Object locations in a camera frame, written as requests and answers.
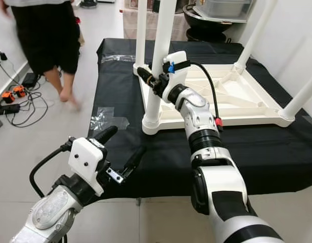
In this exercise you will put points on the black round stool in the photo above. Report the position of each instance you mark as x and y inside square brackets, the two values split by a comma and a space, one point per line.
[206, 28]

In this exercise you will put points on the orange black plug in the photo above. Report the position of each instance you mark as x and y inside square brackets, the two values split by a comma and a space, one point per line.
[19, 91]
[7, 97]

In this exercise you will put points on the black table cloth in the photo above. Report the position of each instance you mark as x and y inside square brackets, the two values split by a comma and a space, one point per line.
[150, 162]

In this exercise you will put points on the clear plastic storage box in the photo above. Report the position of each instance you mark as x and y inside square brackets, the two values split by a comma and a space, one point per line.
[224, 7]

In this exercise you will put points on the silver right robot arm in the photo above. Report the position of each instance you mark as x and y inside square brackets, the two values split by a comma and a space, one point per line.
[219, 192]

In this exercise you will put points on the black power strip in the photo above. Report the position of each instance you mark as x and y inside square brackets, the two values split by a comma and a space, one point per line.
[5, 109]

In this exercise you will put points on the black wall plug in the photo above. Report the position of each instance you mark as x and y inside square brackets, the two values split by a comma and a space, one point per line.
[1, 55]

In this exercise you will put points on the white plastic table top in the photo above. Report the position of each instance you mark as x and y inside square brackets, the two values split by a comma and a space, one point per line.
[247, 96]

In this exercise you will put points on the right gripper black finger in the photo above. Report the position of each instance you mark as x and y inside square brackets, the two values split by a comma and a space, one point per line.
[145, 76]

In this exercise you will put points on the beige cloth covered bench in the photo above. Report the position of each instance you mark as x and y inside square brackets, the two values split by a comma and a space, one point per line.
[128, 25]

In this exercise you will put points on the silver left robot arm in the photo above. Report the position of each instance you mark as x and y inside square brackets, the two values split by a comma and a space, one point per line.
[49, 210]

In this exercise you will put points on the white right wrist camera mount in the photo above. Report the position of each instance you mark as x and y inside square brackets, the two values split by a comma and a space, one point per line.
[178, 58]

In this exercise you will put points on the black power adapter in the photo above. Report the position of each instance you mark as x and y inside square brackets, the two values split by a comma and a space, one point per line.
[30, 80]

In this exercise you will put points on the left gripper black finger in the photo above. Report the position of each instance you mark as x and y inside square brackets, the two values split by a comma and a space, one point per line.
[134, 161]
[105, 134]

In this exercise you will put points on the person in black shorts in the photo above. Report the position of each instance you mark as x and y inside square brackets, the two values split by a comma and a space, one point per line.
[47, 35]

